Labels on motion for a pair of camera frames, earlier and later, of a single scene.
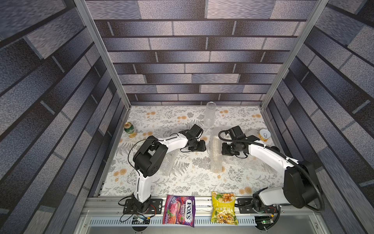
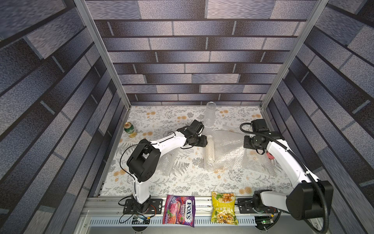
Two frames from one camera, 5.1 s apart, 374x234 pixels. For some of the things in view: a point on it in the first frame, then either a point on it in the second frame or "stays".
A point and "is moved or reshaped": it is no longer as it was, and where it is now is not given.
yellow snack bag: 223,208 stays
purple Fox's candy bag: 179,209 stays
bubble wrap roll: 216,154 is moved or reshaped
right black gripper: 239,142 → 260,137
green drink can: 128,127 stays
